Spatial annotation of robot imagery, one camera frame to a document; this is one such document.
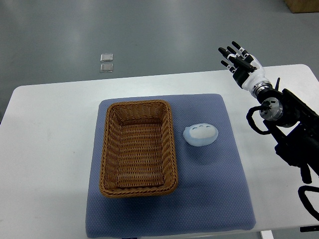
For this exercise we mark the white table leg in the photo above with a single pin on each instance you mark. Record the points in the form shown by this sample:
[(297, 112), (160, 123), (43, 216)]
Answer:
[(266, 234)]

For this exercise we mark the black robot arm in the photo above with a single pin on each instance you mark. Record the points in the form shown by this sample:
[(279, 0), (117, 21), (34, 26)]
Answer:
[(295, 128)]

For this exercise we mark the light blue plush toy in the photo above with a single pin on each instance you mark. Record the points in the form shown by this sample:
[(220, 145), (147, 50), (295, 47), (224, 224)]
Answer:
[(201, 134)]

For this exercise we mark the blue padded mat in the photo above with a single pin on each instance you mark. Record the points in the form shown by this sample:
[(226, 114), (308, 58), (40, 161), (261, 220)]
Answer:
[(212, 194)]

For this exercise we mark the brown wicker basket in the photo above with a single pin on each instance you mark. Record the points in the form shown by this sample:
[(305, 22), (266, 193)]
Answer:
[(138, 151)]

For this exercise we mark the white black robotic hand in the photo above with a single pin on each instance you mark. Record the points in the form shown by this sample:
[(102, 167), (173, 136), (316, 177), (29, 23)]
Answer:
[(246, 70)]

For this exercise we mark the cardboard box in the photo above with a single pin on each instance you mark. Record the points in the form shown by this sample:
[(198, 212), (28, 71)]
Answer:
[(302, 6)]

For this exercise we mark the upper metal floor plate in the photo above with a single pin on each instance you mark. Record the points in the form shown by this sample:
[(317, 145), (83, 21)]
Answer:
[(106, 57)]

